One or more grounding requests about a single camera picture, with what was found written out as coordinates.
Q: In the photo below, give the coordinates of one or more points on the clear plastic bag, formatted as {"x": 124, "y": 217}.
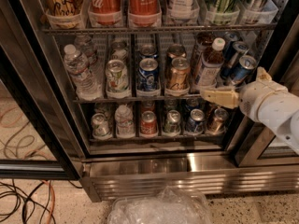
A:
{"x": 169, "y": 206}

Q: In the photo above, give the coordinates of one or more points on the red coca-cola bottle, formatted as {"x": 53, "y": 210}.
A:
{"x": 106, "y": 12}
{"x": 143, "y": 9}

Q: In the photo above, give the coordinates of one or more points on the rear blue pepsi can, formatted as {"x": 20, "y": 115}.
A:
{"x": 148, "y": 51}

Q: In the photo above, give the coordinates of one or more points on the white labelled bottle top shelf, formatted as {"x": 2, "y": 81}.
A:
{"x": 181, "y": 9}

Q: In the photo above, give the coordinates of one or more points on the front clear water bottle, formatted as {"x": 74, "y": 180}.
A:
{"x": 78, "y": 68}

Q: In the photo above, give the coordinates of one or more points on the bottom shelf green silver can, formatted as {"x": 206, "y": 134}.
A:
{"x": 172, "y": 122}

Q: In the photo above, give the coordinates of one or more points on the bottom shelf gold can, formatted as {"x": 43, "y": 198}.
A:
{"x": 216, "y": 122}

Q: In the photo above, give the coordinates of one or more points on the front amber juice bottle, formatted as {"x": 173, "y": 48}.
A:
{"x": 209, "y": 64}

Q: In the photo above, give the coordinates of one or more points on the front white green can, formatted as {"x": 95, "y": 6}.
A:
{"x": 117, "y": 76}

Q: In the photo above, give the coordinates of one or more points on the clear water bottle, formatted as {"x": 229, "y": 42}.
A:
{"x": 78, "y": 68}
{"x": 85, "y": 44}

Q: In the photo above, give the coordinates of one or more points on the rear gold soda can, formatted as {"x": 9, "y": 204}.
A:
{"x": 174, "y": 51}

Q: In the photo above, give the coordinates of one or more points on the rear clear water bottle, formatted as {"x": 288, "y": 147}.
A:
{"x": 85, "y": 44}

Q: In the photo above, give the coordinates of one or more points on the right red coca-cola bottle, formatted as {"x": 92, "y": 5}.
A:
{"x": 143, "y": 9}

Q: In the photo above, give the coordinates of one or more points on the bottom shelf small water bottle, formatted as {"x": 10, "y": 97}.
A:
{"x": 124, "y": 122}

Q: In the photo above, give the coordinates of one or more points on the gold soda can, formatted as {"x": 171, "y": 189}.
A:
{"x": 177, "y": 74}
{"x": 174, "y": 51}

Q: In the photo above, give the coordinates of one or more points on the bottom shelf white green can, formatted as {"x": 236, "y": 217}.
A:
{"x": 100, "y": 125}

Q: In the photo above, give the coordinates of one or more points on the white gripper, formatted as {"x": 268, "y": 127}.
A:
{"x": 259, "y": 99}

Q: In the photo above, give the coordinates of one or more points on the bottom shelf blue can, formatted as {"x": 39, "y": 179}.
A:
{"x": 195, "y": 122}

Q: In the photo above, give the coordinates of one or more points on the blue pepsi can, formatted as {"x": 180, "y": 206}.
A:
{"x": 148, "y": 72}
{"x": 148, "y": 51}

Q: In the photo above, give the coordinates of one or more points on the left red coca-cola bottle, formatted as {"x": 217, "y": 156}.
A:
{"x": 106, "y": 12}

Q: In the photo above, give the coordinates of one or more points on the green striped tall can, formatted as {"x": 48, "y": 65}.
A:
{"x": 221, "y": 10}

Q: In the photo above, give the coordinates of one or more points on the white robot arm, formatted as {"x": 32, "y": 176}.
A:
{"x": 264, "y": 101}

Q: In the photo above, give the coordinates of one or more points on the front blue pepsi can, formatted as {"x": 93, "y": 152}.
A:
{"x": 148, "y": 72}

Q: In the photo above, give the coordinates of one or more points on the bottom shelf red coke can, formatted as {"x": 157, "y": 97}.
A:
{"x": 148, "y": 123}

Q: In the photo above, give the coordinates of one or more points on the amber juice bottle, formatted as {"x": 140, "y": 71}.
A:
{"x": 209, "y": 64}
{"x": 202, "y": 41}

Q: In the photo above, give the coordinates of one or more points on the rear amber juice bottle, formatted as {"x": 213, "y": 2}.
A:
{"x": 202, "y": 41}

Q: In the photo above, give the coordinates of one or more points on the tall gold can top shelf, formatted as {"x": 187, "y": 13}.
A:
{"x": 62, "y": 13}

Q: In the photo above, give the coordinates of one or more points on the front gold soda can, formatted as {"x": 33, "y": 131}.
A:
{"x": 177, "y": 74}

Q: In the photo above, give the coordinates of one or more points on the rear white green can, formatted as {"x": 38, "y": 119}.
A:
{"x": 119, "y": 51}

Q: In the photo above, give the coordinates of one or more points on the stainless steel glass-door fridge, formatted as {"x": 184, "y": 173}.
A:
{"x": 247, "y": 156}

